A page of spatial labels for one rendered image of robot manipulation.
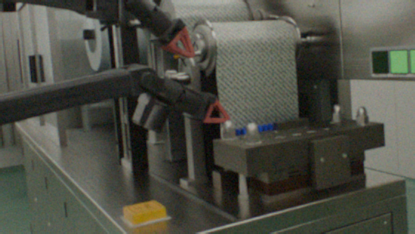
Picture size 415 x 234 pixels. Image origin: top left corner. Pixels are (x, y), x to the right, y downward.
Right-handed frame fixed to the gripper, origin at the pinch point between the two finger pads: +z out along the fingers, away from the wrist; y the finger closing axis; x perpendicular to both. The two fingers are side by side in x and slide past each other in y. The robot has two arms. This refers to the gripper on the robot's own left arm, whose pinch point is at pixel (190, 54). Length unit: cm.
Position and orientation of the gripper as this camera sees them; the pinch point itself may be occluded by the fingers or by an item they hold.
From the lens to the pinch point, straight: 126.0
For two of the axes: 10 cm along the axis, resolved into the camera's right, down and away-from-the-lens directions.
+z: 6.4, 6.4, 4.3
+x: 5.5, -7.7, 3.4
